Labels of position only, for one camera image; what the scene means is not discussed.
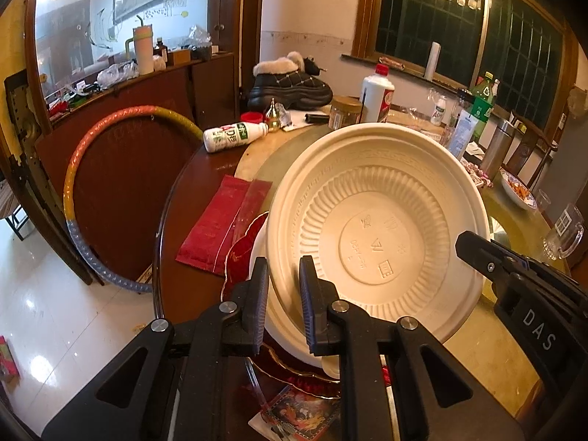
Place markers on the pink candy wrappers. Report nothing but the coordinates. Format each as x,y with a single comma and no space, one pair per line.
477,174

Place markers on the green plastic bottle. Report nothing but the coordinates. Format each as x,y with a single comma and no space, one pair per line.
482,101

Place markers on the white liquor bottle red cap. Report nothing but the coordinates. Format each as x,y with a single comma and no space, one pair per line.
377,96

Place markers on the white plastic roll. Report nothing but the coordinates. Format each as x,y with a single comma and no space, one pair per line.
432,59

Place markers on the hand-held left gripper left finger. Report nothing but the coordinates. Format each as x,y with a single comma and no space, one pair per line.
259,303

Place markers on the blue white porcelain plate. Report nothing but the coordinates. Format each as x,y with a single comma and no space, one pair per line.
519,190

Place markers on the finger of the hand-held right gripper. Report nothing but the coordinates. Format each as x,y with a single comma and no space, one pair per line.
477,252

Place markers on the small drinking glass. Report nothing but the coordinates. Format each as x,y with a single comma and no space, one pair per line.
542,200

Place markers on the small white labelled bottle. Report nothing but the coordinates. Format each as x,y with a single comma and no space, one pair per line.
438,110

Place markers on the glass jar gold lid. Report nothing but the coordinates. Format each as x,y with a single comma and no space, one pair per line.
345,112

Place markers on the dark wooden chair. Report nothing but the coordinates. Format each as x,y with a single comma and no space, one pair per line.
533,147

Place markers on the colourful box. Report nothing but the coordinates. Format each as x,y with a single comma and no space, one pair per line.
8,360

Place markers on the dark grid window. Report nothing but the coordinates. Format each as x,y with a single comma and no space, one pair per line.
422,9

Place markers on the clear plastic bag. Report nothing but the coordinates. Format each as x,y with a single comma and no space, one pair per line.
115,73

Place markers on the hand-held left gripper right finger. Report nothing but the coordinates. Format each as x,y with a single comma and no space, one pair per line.
307,303

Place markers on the wooden sideboard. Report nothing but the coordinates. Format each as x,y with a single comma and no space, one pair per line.
206,82

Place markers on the small gold bell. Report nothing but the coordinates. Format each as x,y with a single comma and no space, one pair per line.
274,117

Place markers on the clear glass mug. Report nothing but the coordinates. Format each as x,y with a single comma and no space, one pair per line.
562,232

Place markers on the steel thermos flask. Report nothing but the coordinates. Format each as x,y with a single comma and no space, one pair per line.
498,147

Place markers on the colourful printed packet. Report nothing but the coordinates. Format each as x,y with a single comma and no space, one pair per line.
298,413

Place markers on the black fur-lined boot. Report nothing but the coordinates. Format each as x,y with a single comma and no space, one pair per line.
289,85

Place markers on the brown folded round tabletop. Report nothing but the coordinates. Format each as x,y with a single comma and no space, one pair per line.
128,193

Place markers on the red flat packet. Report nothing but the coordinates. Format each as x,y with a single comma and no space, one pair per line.
252,197
206,229

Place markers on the white green milk bottle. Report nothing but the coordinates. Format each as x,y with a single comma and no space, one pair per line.
234,135

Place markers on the red gold-rimmed plate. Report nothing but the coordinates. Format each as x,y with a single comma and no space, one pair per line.
239,252

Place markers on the multicoloured hula hoop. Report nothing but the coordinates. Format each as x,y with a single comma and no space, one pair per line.
73,179

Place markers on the blue white carton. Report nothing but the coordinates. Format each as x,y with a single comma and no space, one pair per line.
461,135

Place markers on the white tumbler with straw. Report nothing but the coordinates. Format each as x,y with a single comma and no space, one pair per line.
144,50

